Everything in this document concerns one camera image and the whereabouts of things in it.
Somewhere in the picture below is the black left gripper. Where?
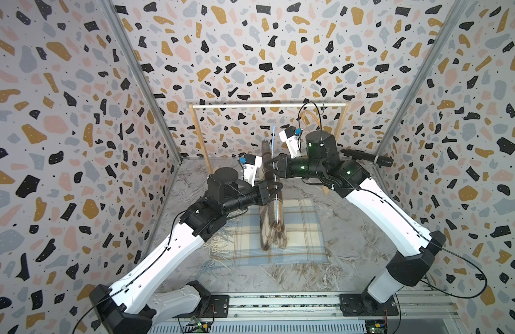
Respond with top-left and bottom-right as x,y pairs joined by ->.
221,180 -> 284,217

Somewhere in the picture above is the brown plaid scarf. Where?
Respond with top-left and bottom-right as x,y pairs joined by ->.
260,140 -> 288,251

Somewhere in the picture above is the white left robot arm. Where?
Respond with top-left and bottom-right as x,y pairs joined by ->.
89,167 -> 282,333

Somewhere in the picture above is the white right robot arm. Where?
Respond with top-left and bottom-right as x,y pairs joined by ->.
265,126 -> 446,311

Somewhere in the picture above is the orange wooden hanger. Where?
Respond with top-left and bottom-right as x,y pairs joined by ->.
300,110 -> 321,131

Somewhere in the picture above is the blue plaid scarf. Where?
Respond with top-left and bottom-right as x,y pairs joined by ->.
204,198 -> 328,268

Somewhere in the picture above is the wooden clothes rack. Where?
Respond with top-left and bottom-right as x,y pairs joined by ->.
188,101 -> 351,195

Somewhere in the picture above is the black microphone on stand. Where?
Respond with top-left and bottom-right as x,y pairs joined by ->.
341,149 -> 394,167

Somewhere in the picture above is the green circuit board left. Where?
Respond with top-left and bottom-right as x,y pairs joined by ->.
184,321 -> 212,333

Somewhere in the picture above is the green circuit board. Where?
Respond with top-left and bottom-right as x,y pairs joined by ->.
365,320 -> 388,334
184,321 -> 212,333

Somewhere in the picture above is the green circuit board right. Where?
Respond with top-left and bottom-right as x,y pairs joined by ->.
365,320 -> 388,334

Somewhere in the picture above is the aluminium corner profile left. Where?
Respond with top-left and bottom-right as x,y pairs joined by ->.
98,0 -> 182,165

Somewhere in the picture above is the aluminium corner profile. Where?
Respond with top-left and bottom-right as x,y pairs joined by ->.
376,0 -> 470,155
98,0 -> 182,165

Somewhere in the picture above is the aluminium corner profile right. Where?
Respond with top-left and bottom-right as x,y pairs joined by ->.
376,0 -> 470,155

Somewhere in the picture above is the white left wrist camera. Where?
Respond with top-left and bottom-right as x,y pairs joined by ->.
238,154 -> 262,186

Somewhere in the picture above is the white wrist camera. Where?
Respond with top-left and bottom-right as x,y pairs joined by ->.
238,154 -> 262,186
279,126 -> 303,159

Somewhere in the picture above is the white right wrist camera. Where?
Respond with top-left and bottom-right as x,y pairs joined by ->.
279,126 -> 303,159

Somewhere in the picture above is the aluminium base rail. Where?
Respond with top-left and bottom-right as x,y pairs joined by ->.
148,291 -> 466,333

